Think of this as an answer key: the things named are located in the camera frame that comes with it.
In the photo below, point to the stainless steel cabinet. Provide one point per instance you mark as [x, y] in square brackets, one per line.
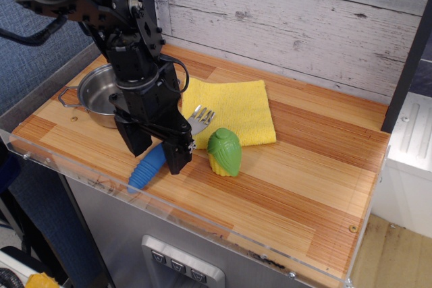
[141, 249]

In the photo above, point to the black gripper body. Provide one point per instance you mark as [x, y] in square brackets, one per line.
[149, 96]

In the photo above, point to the green yellow toy corn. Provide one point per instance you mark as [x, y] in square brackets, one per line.
[225, 152]

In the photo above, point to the silver control panel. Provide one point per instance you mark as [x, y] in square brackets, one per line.
[169, 266]

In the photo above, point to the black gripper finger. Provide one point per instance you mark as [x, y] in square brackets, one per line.
[134, 137]
[177, 154]

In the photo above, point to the clear acrylic edge guard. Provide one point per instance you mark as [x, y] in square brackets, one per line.
[296, 208]

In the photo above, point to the blue handled metal fork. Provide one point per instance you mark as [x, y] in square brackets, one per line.
[150, 165]

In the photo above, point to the stainless steel pot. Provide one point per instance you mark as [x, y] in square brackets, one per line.
[93, 94]

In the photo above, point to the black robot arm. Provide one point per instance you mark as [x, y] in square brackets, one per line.
[121, 29]

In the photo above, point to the white appliance at right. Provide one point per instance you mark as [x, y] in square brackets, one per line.
[403, 194]

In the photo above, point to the yellow folded towel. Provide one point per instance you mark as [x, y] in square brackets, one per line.
[242, 107]

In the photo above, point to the black right vertical post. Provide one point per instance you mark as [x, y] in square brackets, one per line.
[412, 61]

